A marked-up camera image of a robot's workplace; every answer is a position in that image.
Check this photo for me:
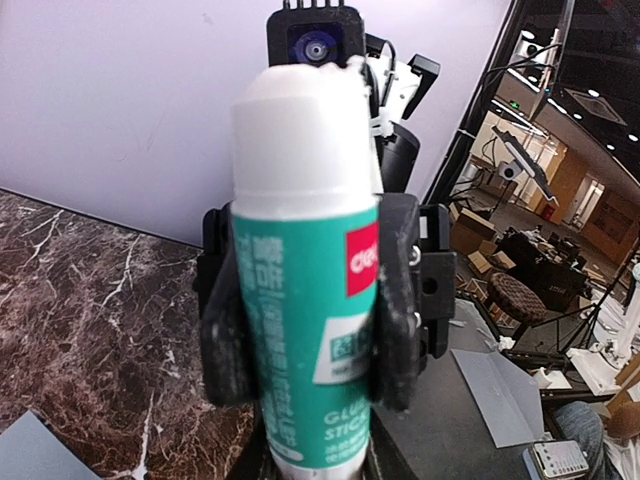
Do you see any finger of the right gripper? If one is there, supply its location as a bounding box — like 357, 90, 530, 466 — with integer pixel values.
369, 193, 455, 412
193, 203, 259, 406

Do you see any brown woven stool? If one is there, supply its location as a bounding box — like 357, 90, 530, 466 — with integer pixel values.
485, 273, 547, 326

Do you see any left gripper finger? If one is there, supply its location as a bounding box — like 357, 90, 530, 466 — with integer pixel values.
362, 414, 418, 480

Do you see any teal green envelope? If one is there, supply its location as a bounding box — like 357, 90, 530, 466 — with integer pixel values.
1, 411, 99, 480

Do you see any green white glue stick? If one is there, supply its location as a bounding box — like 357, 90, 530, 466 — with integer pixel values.
231, 56, 380, 479

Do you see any smartphone with light case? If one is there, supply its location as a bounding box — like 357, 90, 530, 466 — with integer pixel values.
523, 441, 590, 480

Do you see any grey folded envelope outside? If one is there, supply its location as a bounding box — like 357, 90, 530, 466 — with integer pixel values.
452, 349, 544, 449

